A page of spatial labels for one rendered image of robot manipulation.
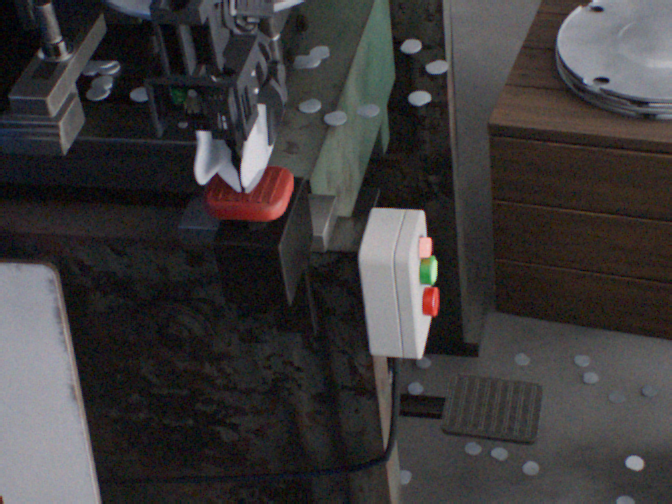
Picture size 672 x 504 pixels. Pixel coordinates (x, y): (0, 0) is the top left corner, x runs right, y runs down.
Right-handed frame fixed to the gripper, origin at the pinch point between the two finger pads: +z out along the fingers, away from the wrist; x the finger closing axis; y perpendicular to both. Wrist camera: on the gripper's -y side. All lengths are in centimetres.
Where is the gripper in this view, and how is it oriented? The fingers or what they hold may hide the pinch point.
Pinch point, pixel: (244, 173)
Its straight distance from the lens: 110.6
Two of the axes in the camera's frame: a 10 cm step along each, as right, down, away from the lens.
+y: -2.1, 6.5, -7.3
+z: 1.1, 7.6, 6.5
